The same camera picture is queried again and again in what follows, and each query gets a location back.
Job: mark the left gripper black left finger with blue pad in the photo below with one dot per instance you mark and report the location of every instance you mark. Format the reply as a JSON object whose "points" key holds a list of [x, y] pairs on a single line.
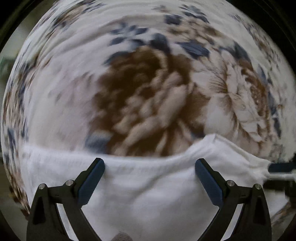
{"points": [[45, 222]]}

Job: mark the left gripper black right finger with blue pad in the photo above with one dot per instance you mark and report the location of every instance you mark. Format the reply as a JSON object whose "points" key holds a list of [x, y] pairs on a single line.
{"points": [[254, 220]]}

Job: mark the white pants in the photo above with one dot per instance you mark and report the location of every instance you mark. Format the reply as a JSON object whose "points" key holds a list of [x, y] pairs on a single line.
{"points": [[150, 198]]}

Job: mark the floral bed blanket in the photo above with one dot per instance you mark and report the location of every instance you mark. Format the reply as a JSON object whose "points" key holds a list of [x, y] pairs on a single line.
{"points": [[146, 79]]}

